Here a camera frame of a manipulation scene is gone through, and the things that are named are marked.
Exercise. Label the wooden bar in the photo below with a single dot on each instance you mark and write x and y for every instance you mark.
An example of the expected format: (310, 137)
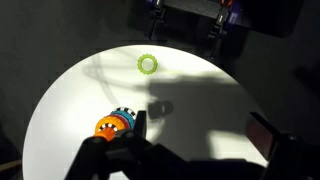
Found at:
(10, 165)

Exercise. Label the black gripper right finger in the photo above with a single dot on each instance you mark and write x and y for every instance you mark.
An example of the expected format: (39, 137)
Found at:
(263, 136)

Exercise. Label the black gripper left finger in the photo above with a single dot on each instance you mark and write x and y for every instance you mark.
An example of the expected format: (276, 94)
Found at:
(141, 123)

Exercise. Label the black box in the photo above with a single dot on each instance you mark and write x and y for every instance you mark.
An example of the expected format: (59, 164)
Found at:
(266, 16)

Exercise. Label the purple black clamp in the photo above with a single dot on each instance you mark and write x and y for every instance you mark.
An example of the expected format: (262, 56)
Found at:
(221, 20)
(156, 16)

